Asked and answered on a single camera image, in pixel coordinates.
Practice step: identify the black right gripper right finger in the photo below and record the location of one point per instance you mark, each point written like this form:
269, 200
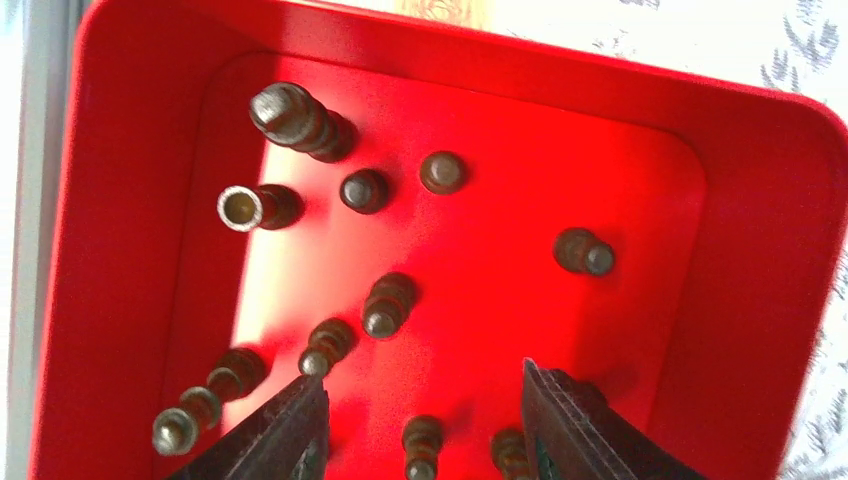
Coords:
571, 432

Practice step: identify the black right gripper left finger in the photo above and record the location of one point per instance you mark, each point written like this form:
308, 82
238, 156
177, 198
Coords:
287, 437

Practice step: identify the dark chess pawn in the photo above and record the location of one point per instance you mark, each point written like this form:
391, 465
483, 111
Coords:
578, 250
330, 342
365, 191
388, 305
443, 172
422, 441

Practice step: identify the dark king chess piece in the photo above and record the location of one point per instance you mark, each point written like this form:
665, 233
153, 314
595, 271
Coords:
290, 117

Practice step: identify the red plastic tray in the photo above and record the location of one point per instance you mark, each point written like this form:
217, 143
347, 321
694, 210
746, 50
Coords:
725, 206

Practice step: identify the floral patterned table mat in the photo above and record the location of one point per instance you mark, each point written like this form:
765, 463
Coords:
791, 46

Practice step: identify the aluminium frame rail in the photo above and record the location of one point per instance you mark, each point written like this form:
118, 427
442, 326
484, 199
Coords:
36, 49

